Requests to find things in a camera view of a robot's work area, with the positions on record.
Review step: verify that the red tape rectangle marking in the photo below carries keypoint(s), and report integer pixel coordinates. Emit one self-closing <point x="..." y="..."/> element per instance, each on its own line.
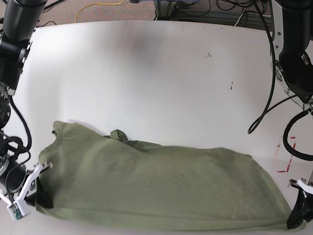
<point x="284" y="159"/>

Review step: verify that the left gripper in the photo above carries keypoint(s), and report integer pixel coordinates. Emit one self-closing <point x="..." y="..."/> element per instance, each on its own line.
<point x="304" y="203"/>

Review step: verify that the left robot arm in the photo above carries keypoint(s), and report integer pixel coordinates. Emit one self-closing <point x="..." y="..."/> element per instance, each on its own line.
<point x="289" y="37"/>

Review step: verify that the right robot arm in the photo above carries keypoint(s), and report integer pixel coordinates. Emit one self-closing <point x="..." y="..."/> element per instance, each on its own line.
<point x="19" y="23"/>

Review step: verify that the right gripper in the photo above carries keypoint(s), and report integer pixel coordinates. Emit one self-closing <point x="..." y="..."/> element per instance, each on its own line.
<point x="13" y="176"/>

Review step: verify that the olive green T-shirt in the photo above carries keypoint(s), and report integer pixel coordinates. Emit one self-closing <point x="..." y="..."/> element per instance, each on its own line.
<point x="114" y="182"/>

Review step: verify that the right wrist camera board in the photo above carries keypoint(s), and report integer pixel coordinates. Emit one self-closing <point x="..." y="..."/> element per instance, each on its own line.
<point x="18" y="210"/>

